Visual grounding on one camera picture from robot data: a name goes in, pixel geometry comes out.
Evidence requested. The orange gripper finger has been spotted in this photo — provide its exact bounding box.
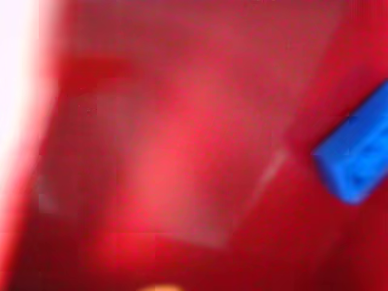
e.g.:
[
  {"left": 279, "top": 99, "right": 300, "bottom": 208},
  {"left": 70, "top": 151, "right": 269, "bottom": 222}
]
[{"left": 141, "top": 283, "right": 186, "bottom": 291}]

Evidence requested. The small blue block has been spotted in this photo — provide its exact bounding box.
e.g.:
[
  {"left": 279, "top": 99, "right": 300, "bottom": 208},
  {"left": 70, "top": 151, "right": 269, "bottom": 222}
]
[{"left": 310, "top": 78, "right": 388, "bottom": 204}]

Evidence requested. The dark red box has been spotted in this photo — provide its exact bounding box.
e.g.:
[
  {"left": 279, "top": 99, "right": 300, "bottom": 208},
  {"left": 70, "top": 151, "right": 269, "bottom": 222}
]
[{"left": 2, "top": 0, "right": 388, "bottom": 291}]

